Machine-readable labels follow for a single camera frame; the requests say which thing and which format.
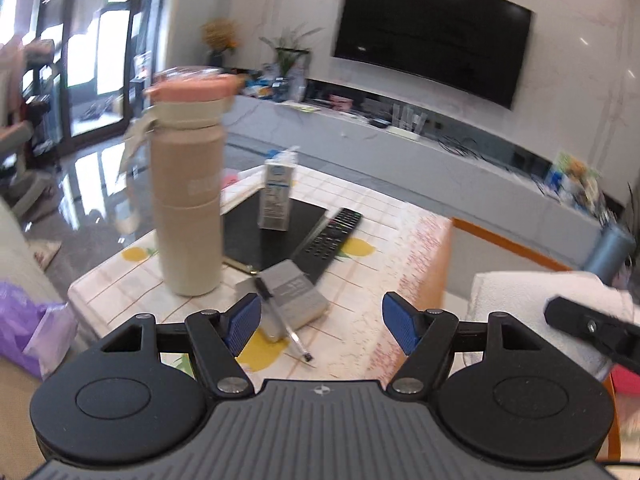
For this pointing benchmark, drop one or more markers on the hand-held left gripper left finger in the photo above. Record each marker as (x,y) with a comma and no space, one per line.
(244,322)

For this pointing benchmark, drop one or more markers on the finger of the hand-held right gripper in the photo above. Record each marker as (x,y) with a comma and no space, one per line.
(590,327)

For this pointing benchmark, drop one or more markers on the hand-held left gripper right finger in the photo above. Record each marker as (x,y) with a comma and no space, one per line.
(400,322)

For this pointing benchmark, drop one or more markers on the orange-rimmed white bin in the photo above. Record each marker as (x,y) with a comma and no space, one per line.
(435,270)

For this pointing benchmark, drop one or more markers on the white towel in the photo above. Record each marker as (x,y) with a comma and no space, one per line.
(515,295)

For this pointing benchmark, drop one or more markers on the black pen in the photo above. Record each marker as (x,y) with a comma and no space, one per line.
(280,320)

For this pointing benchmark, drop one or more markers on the checked lemon print tablecloth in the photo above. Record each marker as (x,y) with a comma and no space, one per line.
(360,285)

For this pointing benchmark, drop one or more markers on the grey card box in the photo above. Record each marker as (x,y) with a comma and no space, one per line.
(297,295)

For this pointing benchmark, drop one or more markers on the blue-grey trash bin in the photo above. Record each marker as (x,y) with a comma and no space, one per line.
(607,255)

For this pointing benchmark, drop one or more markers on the black notebook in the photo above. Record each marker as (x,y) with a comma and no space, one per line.
(250,245)

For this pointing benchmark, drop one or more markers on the black remote control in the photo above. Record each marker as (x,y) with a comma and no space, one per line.
(327,240)

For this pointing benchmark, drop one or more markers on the white and blue milk carton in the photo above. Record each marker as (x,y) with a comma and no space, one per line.
(275,195)

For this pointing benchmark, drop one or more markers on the beige bottle with pink lid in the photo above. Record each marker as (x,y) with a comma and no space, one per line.
(187,200)

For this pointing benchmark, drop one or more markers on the green picture card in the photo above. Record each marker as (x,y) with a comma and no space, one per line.
(575,175)

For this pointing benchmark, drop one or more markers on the grey marble television console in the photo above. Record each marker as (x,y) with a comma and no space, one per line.
(450,175)

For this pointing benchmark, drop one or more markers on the purple plastic bag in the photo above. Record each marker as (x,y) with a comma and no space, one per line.
(25,320)

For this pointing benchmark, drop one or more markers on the pink photo card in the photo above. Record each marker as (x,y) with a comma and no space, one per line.
(340,102)

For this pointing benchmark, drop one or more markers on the pile of snack bags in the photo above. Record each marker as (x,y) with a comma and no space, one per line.
(265,87)

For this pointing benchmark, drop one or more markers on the beige sofa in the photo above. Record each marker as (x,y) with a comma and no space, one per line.
(15,435)

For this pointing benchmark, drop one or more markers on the green plant in glass vase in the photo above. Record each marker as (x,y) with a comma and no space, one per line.
(287,62)

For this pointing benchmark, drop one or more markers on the dried flowers in dark vase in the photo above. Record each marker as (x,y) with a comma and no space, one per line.
(220,35)

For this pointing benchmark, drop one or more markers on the black framed glass door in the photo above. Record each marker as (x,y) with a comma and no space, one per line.
(80,50)

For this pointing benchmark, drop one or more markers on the black wall television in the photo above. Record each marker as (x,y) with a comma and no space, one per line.
(430,30)

